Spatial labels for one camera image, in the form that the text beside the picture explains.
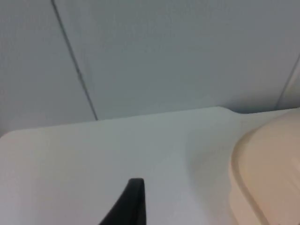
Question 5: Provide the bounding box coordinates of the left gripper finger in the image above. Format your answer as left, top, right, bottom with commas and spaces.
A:
97, 178, 147, 225

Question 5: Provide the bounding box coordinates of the cream box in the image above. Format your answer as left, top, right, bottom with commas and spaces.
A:
228, 108, 300, 225

